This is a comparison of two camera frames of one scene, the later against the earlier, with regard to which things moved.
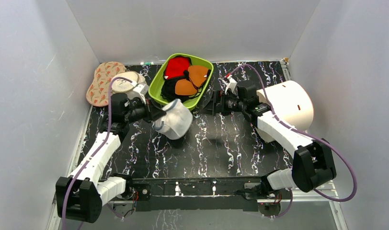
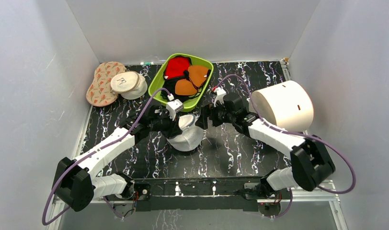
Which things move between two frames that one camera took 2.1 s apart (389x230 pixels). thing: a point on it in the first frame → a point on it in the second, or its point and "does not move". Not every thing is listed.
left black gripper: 153,114 → 174,129
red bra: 176,66 does not move
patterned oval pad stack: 97,92 does not move
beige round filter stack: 130,83 does not move
